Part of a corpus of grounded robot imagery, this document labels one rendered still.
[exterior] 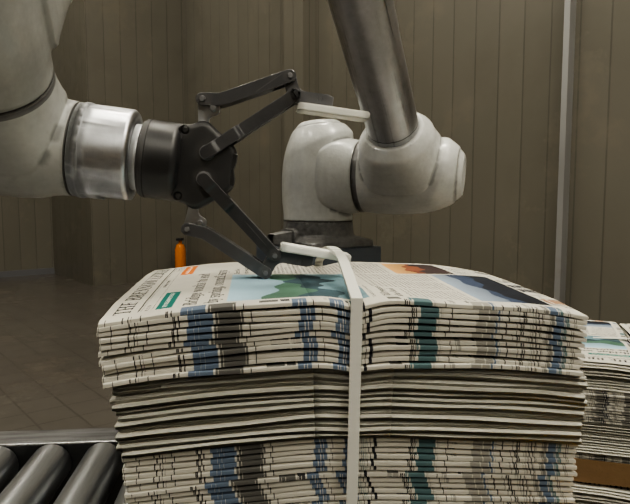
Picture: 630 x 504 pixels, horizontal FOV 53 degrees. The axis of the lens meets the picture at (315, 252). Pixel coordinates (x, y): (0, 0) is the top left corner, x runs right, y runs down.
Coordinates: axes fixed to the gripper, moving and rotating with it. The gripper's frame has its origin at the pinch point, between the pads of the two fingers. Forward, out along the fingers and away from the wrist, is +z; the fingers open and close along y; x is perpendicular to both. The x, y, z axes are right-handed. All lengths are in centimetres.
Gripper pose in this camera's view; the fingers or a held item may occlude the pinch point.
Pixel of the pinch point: (347, 184)
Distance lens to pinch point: 63.9
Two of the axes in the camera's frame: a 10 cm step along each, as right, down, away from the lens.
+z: 9.9, 1.2, 1.0
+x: 0.9, 1.0, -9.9
